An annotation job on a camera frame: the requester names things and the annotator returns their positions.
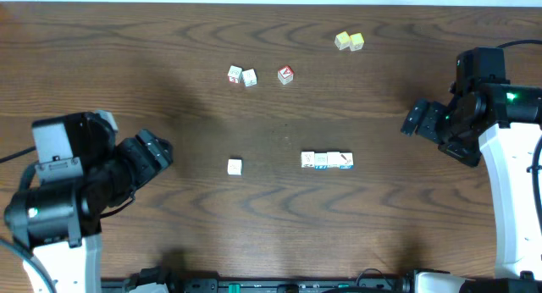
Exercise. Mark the white block blue side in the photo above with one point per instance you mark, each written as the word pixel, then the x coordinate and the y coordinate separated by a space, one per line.
pixel 249 77

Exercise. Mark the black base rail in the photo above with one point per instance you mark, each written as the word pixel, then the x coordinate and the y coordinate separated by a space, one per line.
pixel 370 280

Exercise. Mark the yellow block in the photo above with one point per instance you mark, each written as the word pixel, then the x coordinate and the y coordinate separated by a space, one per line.
pixel 356 42
pixel 342 40

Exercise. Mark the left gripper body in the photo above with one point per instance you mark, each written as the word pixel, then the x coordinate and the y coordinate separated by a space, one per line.
pixel 149 148

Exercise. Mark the yellow block right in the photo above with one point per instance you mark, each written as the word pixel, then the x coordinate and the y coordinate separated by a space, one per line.
pixel 356 42

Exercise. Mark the white block teal side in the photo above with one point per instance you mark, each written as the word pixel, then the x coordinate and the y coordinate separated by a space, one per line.
pixel 234 166

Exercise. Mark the red letter A block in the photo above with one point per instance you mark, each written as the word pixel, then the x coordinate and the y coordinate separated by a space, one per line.
pixel 285 75

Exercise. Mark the white block blue pencil picture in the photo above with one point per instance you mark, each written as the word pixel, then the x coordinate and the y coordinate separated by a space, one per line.
pixel 346 160

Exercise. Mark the plain white block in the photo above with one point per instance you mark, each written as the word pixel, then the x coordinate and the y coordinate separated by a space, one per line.
pixel 334 160

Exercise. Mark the white block red number three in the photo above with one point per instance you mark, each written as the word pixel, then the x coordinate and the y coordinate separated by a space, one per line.
pixel 235 74

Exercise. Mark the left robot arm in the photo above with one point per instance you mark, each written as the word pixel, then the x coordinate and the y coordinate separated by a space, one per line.
pixel 56 226

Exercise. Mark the yellow block left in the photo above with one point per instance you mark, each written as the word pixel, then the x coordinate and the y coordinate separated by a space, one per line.
pixel 342 40

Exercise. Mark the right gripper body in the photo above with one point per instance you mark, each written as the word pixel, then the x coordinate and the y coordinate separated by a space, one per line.
pixel 437 124

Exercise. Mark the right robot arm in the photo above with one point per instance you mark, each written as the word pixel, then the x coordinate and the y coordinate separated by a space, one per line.
pixel 499 125

